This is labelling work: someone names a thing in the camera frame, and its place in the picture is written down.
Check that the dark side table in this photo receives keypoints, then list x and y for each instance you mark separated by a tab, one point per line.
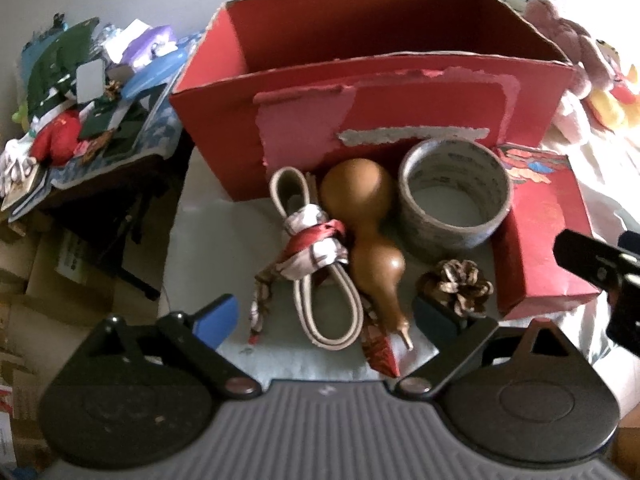
110	210

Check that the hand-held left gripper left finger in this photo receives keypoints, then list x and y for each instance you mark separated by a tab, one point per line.
220	314

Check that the brown gourd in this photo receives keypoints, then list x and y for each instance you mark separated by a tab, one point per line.
355	190

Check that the beige belt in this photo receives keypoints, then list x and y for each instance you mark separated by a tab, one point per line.
304	305

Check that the grey card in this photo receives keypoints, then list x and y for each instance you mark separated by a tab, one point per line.
91	80

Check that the red printed gift box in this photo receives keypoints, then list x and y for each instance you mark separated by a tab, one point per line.
540	240

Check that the green cloth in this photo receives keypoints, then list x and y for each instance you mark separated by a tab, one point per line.
55	60

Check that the small pine cone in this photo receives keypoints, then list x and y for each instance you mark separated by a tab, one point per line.
113	89

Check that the cardboard boxes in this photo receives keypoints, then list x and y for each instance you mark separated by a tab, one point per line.
35	280

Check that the small red paper piece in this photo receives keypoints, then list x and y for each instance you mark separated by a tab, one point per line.
382	355

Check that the brown pine cone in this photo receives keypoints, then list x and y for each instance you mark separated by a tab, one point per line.
457	285

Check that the red cardboard box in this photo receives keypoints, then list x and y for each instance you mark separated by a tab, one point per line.
300	110

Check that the yellow red plush toy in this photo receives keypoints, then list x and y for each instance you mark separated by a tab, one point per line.
612	95

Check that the pink plush toy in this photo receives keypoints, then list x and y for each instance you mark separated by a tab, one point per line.
555	35

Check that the purple tissue packet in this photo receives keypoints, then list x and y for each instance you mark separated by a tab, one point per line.
155	42

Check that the grey tape roll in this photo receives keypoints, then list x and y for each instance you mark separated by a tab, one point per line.
425	230

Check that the blue plastic lid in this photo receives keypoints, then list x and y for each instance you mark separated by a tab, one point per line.
155	72

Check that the white bed sheet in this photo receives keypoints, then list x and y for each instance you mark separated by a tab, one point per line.
600	175

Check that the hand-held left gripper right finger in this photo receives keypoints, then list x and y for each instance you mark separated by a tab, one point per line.
435	316

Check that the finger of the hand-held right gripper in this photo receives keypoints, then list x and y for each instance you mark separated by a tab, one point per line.
626	317
595	262

